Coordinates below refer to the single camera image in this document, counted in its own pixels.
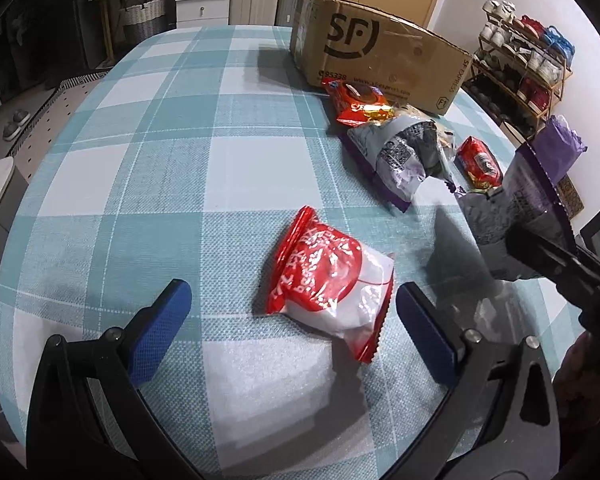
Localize grey slippers pair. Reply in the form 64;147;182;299
2;107;31;141

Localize red and white packet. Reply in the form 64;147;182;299
267;206;396;363

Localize rows of shoes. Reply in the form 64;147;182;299
480;0;576;108

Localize wooden shoe rack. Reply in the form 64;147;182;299
467;2;576;141

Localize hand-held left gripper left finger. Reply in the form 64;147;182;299
26;279;206;480

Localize brown cardboard box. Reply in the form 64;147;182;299
289;0;473;116

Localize grey purple snack bag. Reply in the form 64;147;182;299
457;141;578;281
341;115;456;213

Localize purple gift bag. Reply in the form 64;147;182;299
535;115;588;181

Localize brown patterned mat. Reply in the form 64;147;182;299
555;175;586;218

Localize woven laundry basket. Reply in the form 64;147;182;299
117;0;171;46

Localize small red snack packet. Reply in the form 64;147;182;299
455;136;503;192

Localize teal checked tablecloth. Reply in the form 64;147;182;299
0;25;581;480

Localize red cookie packet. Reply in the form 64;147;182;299
322;79;396;128

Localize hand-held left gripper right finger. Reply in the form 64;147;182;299
385;282;561;480

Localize dark red cloth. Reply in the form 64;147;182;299
554;335;591;480

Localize beige dotted rug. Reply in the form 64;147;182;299
5;67;113;181

